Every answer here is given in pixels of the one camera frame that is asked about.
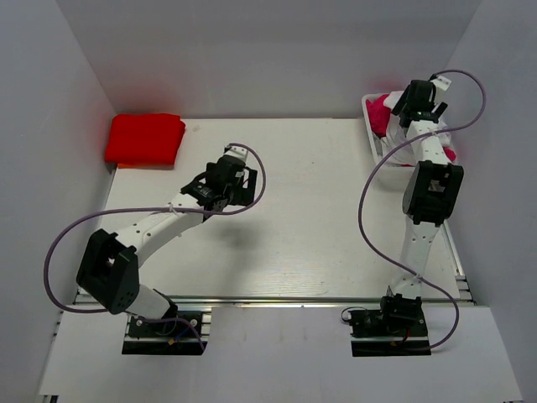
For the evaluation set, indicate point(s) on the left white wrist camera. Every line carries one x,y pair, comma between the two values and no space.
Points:
236,152

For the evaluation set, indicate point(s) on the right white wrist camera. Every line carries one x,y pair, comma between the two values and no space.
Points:
441,83

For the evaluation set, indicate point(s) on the white plastic basket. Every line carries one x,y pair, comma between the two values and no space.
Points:
371,138

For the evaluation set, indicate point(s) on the magenta t shirt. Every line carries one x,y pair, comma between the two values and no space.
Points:
378,117

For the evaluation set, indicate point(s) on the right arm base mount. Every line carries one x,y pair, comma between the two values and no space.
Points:
396,329

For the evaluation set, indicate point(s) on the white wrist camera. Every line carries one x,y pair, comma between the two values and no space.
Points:
441,83
236,152

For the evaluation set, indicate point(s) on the white t shirt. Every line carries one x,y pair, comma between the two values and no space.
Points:
395,136

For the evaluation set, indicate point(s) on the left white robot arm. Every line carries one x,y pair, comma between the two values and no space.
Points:
110,265

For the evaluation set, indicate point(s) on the folded red t shirt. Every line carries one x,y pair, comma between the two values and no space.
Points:
144,140

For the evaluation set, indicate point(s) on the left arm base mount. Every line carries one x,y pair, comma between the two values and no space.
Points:
188,337

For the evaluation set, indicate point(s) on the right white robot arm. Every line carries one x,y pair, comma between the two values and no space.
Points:
429,197

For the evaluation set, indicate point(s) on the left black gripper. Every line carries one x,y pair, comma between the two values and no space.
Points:
247,195

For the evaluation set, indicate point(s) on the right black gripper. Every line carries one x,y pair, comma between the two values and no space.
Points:
402,103

